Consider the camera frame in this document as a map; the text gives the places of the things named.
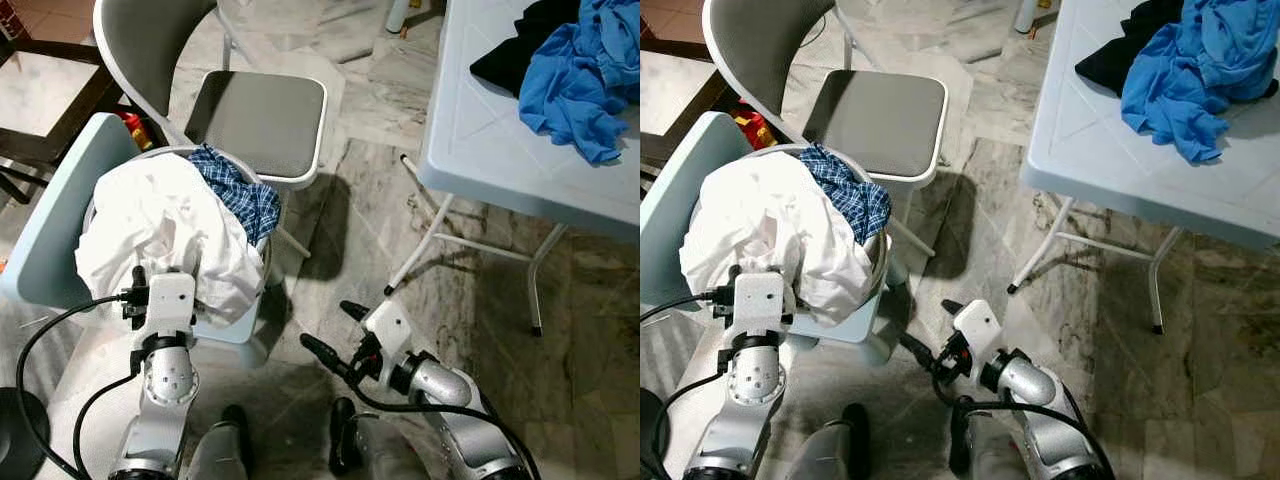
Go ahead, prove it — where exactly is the dark wooden table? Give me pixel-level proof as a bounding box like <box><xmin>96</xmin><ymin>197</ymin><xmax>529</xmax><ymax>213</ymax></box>
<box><xmin>640</xmin><ymin>60</ymin><xmax>731</xmax><ymax>201</ymax></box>
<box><xmin>0</xmin><ymin>40</ymin><xmax>126</xmax><ymax>206</ymax></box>

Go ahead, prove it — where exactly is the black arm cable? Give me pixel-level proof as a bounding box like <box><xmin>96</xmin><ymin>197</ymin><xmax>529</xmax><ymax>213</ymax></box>
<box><xmin>340</xmin><ymin>360</ymin><xmax>541</xmax><ymax>480</ymax></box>
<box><xmin>640</xmin><ymin>290</ymin><xmax>731</xmax><ymax>480</ymax></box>
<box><xmin>15</xmin><ymin>292</ymin><xmax>136</xmax><ymax>480</ymax></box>
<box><xmin>930</xmin><ymin>360</ymin><xmax>1116</xmax><ymax>480</ymax></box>

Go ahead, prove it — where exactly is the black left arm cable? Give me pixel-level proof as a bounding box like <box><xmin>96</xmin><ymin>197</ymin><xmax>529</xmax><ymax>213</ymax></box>
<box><xmin>15</xmin><ymin>292</ymin><xmax>136</xmax><ymax>480</ymax></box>
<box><xmin>640</xmin><ymin>290</ymin><xmax>731</xmax><ymax>480</ymax></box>

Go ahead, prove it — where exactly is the blue plaid cloth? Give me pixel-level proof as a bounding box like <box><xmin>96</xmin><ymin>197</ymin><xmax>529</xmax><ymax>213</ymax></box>
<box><xmin>188</xmin><ymin>143</ymin><xmax>283</xmax><ymax>246</ymax></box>
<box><xmin>797</xmin><ymin>142</ymin><xmax>893</xmax><ymax>246</ymax></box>

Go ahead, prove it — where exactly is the white shirt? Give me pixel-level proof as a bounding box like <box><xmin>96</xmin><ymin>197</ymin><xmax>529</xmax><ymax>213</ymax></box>
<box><xmin>75</xmin><ymin>152</ymin><xmax>266</xmax><ymax>329</ymax></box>
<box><xmin>678</xmin><ymin>150</ymin><xmax>881</xmax><ymax>326</ymax></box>

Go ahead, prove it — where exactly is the black round base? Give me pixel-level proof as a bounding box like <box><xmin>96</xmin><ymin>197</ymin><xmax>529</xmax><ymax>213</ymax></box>
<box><xmin>0</xmin><ymin>387</ymin><xmax>51</xmax><ymax>480</ymax></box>
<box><xmin>640</xmin><ymin>390</ymin><xmax>666</xmax><ymax>480</ymax></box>

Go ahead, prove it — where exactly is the red yellow toy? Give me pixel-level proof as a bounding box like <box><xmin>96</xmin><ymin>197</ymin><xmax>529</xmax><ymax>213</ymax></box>
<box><xmin>120</xmin><ymin>108</ymin><xmax>153</xmax><ymax>151</ymax></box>
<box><xmin>735</xmin><ymin>100</ymin><xmax>776</xmax><ymax>151</ymax></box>

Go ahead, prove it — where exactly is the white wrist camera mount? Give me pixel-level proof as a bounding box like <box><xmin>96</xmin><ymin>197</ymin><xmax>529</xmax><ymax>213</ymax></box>
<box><xmin>955</xmin><ymin>298</ymin><xmax>1006</xmax><ymax>366</ymax></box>
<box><xmin>362</xmin><ymin>300</ymin><xmax>416</xmax><ymax>366</ymax></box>
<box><xmin>145</xmin><ymin>272</ymin><xmax>198</xmax><ymax>336</ymax></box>
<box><xmin>735</xmin><ymin>272</ymin><xmax>789</xmax><ymax>336</ymax></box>

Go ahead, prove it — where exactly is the silver right robot leg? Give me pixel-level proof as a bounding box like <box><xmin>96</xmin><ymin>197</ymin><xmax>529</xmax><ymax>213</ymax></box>
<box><xmin>330</xmin><ymin>397</ymin><xmax>421</xmax><ymax>480</ymax></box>
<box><xmin>948</xmin><ymin>397</ymin><xmax>1021</xmax><ymax>480</ymax></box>

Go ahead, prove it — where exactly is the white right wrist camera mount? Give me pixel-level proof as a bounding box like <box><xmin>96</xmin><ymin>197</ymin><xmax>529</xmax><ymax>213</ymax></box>
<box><xmin>955</xmin><ymin>298</ymin><xmax>1006</xmax><ymax>366</ymax></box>
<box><xmin>362</xmin><ymin>300</ymin><xmax>416</xmax><ymax>366</ymax></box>

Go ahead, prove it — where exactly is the black garment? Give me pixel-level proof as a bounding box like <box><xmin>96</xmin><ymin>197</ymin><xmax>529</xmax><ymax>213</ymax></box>
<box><xmin>1075</xmin><ymin>0</ymin><xmax>1280</xmax><ymax>101</ymax></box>
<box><xmin>470</xmin><ymin>0</ymin><xmax>581</xmax><ymax>99</ymax></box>

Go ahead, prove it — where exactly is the blue shirt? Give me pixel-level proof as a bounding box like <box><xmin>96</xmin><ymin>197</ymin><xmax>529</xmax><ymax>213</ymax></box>
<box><xmin>518</xmin><ymin>0</ymin><xmax>641</xmax><ymax>166</ymax></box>
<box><xmin>1120</xmin><ymin>0</ymin><xmax>1280</xmax><ymax>166</ymax></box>

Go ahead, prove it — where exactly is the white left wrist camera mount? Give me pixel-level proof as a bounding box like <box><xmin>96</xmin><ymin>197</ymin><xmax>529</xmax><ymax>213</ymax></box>
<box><xmin>735</xmin><ymin>272</ymin><xmax>789</xmax><ymax>336</ymax></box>
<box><xmin>145</xmin><ymin>272</ymin><xmax>198</xmax><ymax>336</ymax></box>

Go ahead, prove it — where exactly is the white plastic folding table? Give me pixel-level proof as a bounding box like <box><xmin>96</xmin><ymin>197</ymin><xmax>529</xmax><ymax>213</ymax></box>
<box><xmin>385</xmin><ymin>0</ymin><xmax>641</xmax><ymax>336</ymax></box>
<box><xmin>1005</xmin><ymin>0</ymin><xmax>1280</xmax><ymax>336</ymax></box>

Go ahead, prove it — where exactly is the grey seat folding chair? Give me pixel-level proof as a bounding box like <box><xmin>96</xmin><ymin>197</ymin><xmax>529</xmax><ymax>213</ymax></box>
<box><xmin>702</xmin><ymin>0</ymin><xmax>949</xmax><ymax>256</ymax></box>
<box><xmin>92</xmin><ymin>0</ymin><xmax>331</xmax><ymax>259</ymax></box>

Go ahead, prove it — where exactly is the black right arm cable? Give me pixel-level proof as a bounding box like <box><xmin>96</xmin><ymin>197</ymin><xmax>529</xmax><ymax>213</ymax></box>
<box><xmin>340</xmin><ymin>360</ymin><xmax>541</xmax><ymax>480</ymax></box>
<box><xmin>930</xmin><ymin>360</ymin><xmax>1116</xmax><ymax>480</ymax></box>

